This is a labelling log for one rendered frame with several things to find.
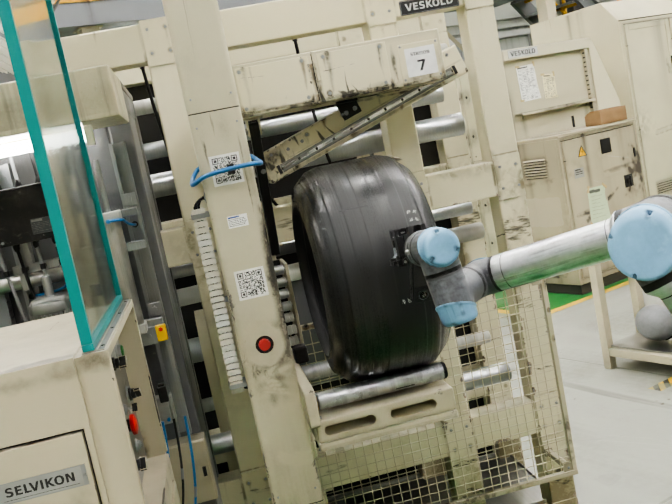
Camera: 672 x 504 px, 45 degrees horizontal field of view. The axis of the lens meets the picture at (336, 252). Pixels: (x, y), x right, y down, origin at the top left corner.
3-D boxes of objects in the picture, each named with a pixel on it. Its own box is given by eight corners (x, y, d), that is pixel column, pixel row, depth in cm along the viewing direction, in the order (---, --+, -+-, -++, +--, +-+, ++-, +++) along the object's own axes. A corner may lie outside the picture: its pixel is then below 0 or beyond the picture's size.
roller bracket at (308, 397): (311, 430, 200) (302, 392, 198) (291, 388, 239) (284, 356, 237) (324, 427, 200) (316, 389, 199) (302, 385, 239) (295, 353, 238)
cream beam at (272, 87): (240, 119, 226) (229, 65, 224) (236, 124, 251) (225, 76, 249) (448, 78, 235) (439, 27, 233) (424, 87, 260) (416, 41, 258)
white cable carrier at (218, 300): (231, 394, 208) (190, 210, 202) (230, 389, 213) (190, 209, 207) (248, 390, 209) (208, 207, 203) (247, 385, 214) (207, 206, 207)
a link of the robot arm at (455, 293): (493, 307, 164) (474, 256, 163) (470, 323, 154) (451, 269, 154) (459, 316, 168) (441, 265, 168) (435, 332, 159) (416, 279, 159)
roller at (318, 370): (298, 375, 236) (301, 386, 232) (296, 364, 233) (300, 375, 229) (413, 346, 241) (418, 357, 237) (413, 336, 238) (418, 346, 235)
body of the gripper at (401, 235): (419, 224, 182) (434, 220, 170) (428, 262, 182) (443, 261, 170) (386, 231, 180) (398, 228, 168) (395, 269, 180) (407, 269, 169)
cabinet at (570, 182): (585, 296, 632) (558, 135, 616) (530, 292, 682) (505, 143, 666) (660, 267, 677) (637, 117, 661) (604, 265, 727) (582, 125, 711)
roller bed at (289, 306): (243, 373, 247) (222, 277, 243) (240, 362, 261) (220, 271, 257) (307, 358, 250) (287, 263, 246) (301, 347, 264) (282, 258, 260)
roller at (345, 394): (311, 401, 208) (316, 415, 205) (310, 390, 205) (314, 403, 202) (442, 369, 213) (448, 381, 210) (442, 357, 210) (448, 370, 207)
